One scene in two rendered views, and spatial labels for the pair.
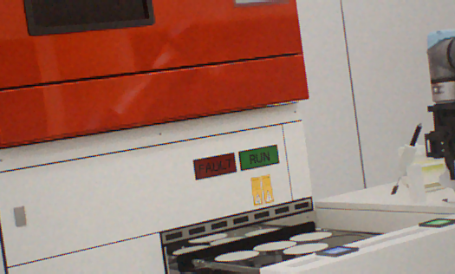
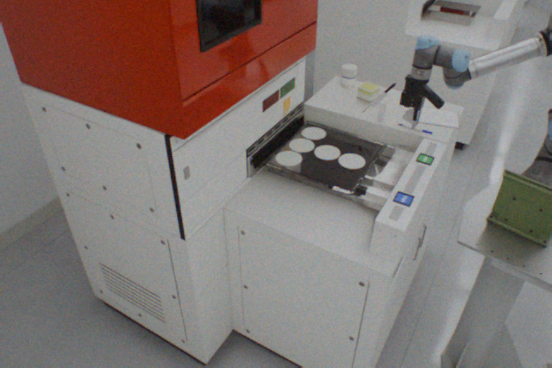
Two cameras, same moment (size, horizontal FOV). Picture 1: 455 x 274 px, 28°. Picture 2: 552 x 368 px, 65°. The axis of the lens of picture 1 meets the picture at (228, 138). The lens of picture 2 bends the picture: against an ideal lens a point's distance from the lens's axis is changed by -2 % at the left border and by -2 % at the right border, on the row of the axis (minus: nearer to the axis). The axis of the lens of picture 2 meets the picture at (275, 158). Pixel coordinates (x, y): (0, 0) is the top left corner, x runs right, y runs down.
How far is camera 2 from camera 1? 1.23 m
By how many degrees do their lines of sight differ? 40
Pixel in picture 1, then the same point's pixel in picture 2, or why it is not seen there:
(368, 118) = not seen: outside the picture
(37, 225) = (194, 173)
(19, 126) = (195, 121)
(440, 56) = (428, 56)
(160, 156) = (249, 104)
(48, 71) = (210, 76)
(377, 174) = not seen: hidden behind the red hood
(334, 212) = (320, 113)
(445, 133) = (417, 96)
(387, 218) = (360, 126)
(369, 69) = not seen: outside the picture
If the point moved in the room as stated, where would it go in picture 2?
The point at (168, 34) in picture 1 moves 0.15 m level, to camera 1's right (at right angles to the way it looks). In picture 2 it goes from (266, 27) to (308, 21)
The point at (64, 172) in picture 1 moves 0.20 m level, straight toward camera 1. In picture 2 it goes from (207, 134) to (241, 165)
